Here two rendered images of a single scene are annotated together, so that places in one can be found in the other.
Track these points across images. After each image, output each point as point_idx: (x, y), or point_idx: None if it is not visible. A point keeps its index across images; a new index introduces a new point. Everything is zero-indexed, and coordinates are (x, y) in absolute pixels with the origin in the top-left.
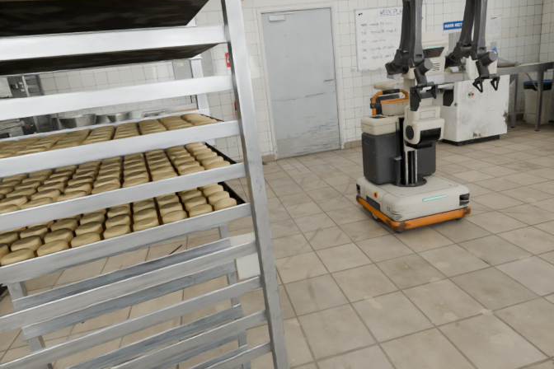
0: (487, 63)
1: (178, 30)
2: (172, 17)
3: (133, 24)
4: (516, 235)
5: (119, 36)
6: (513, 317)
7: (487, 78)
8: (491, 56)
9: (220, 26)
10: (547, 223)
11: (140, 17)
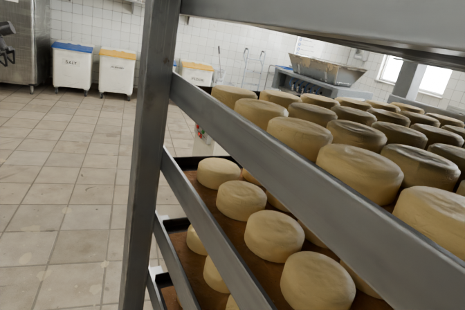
0: (6, 34)
1: (455, 115)
2: (332, 41)
3: (356, 42)
4: (35, 196)
5: None
6: (118, 254)
7: (6, 50)
8: (11, 28)
9: (408, 100)
10: (40, 176)
11: (403, 54)
